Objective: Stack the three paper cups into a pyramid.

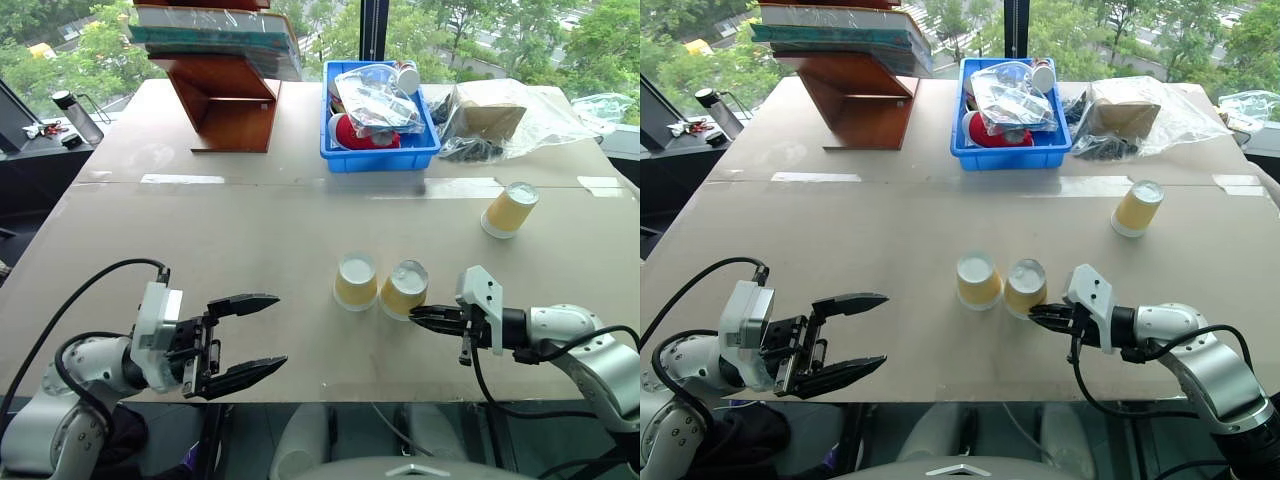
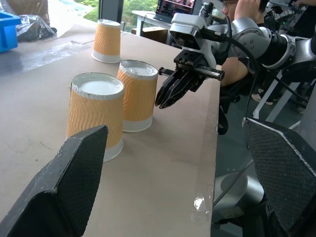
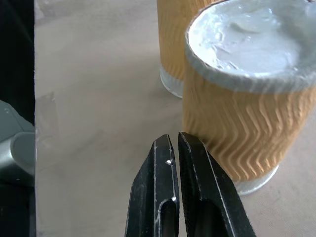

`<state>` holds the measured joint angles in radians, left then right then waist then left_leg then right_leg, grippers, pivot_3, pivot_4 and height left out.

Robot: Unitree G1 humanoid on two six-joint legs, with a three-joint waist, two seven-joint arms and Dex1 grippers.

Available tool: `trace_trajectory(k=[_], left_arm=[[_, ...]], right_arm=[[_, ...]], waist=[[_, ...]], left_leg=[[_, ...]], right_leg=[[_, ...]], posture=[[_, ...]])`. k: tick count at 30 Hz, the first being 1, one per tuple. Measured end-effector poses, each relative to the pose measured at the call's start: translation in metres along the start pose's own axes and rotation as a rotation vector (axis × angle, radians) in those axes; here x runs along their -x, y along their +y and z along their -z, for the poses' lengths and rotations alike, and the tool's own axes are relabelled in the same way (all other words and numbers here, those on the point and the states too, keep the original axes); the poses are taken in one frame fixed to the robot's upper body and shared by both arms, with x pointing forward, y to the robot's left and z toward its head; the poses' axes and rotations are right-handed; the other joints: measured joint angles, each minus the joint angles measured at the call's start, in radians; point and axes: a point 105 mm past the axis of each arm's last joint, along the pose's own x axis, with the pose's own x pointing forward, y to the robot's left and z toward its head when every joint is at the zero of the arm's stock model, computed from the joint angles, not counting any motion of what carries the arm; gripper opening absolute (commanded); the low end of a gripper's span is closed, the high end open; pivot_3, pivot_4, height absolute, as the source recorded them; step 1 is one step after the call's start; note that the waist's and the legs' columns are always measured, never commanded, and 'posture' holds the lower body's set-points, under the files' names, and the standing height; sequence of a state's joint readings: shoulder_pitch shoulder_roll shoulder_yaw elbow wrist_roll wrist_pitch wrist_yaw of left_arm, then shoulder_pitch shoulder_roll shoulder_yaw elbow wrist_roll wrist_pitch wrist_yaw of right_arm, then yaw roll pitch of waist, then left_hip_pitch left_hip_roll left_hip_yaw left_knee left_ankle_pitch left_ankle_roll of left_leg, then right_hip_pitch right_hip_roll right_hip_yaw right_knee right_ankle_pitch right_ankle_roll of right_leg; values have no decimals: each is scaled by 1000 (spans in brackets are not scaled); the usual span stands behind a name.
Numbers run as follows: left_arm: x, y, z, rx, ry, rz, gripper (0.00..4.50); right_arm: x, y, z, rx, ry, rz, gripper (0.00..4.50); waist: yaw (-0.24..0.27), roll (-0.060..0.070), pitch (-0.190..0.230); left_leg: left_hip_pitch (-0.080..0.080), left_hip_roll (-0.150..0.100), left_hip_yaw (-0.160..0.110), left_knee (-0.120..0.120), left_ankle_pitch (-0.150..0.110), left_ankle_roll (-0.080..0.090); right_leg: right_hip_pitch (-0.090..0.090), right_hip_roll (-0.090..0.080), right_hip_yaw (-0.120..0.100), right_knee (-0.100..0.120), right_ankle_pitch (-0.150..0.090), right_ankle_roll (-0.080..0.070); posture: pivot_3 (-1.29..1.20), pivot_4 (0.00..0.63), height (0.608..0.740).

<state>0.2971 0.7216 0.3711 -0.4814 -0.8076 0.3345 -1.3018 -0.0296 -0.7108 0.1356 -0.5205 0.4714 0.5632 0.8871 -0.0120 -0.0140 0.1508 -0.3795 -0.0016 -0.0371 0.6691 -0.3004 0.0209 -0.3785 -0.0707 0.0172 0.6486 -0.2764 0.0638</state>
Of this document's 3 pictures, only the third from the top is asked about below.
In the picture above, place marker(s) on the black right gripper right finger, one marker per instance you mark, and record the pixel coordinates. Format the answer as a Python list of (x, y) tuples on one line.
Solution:
[(209, 202)]

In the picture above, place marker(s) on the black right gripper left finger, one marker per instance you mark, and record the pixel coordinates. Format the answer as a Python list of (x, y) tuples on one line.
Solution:
[(148, 197)]

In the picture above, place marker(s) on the brown ribbed paper cup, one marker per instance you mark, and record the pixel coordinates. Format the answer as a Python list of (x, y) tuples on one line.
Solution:
[(247, 111), (172, 44)]

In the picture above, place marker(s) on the silver robot body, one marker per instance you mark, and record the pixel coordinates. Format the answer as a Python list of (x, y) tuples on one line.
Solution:
[(14, 145)]

